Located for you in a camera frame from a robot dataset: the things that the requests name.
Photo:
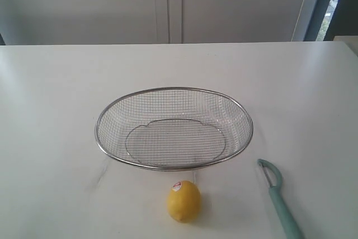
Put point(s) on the yellow lemon with sticker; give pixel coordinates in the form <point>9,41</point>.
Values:
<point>184,202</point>

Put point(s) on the teal handled vegetable peeler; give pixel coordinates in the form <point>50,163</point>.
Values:
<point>288,222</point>

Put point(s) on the white side table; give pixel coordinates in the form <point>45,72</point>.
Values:
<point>350,41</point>

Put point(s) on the oval wire mesh basket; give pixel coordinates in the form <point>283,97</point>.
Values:
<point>173,128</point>

